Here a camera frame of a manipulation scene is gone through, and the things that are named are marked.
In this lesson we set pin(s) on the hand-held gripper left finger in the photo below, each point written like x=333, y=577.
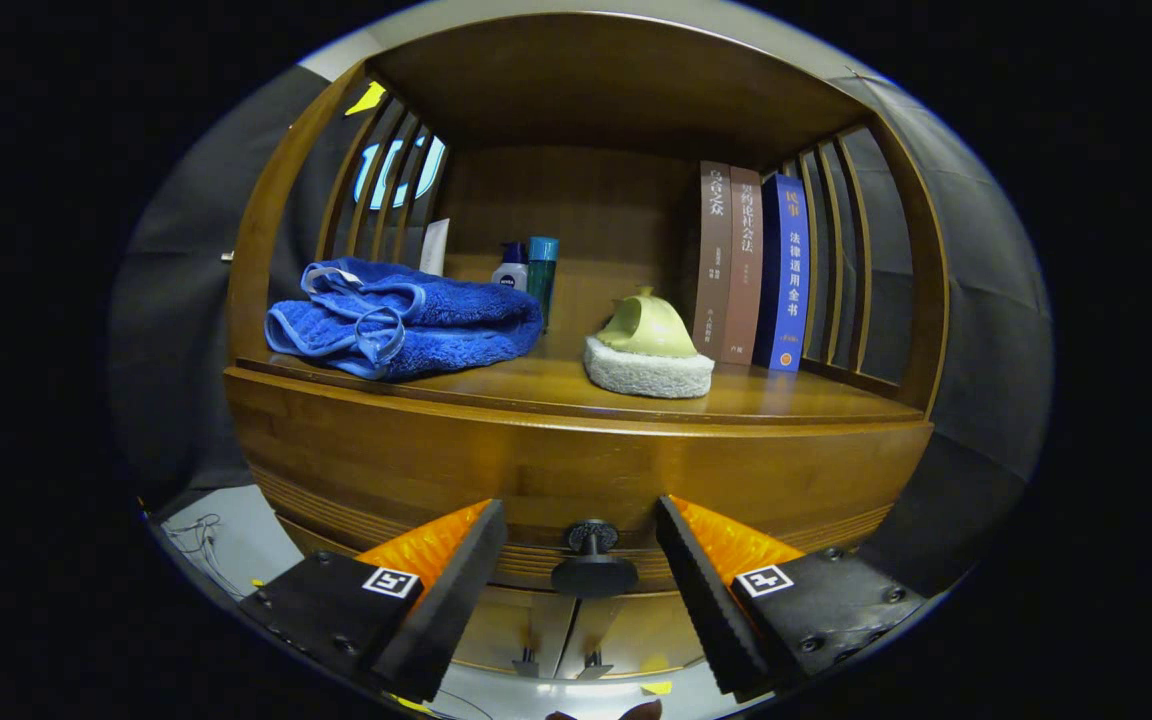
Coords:
x=451, y=610

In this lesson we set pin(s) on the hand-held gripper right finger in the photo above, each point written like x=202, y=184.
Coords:
x=706, y=610

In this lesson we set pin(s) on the black round drawer knob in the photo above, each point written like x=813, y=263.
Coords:
x=593, y=575

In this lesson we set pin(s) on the wooden drawer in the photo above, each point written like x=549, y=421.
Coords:
x=586, y=470

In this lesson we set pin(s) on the wooden cabinet door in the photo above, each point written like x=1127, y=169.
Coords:
x=516, y=630
x=636, y=630

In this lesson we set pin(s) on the wooden countertop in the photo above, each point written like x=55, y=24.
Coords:
x=536, y=385

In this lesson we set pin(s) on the wooden cabinet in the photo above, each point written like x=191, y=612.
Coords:
x=596, y=80

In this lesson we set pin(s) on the yellow tape piece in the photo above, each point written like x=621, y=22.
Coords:
x=656, y=688

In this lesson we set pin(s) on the folded blue towel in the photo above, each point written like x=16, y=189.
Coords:
x=436, y=325

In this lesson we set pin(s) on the white bottle with blue cap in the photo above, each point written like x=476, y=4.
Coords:
x=509, y=275

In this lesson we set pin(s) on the reddish brown book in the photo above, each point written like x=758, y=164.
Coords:
x=742, y=270

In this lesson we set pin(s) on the dark brown book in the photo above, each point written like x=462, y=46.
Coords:
x=714, y=260

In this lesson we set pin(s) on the blue book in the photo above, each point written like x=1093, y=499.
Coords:
x=791, y=270

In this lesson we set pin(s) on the clear teal bottle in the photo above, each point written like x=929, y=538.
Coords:
x=542, y=270

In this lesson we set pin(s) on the white tube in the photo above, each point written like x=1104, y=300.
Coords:
x=434, y=250

